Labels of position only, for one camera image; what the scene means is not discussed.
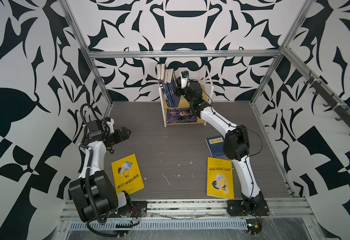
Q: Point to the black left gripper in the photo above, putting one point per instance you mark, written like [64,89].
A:
[118,137]

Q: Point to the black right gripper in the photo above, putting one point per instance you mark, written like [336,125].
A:
[181,90]

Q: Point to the thick blue book yellow label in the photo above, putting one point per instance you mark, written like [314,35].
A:
[167,89]

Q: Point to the purple portrait book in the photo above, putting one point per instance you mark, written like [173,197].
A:
[162,82]
[180,115]

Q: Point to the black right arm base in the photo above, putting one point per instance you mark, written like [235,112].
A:
[257,207]

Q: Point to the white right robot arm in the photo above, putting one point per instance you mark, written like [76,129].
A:
[236,141]

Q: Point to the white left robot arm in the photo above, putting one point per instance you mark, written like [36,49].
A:
[93,194]

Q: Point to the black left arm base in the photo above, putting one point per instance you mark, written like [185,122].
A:
[135,209]

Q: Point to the wooden white-framed bookshelf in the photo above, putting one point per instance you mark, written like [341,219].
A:
[182,99]

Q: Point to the black standing book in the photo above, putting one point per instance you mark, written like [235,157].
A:
[159,74]

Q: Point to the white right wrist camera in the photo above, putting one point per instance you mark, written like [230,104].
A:
[184,79]

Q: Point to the grey wall hook rail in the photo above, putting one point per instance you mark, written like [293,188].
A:
[332,101]

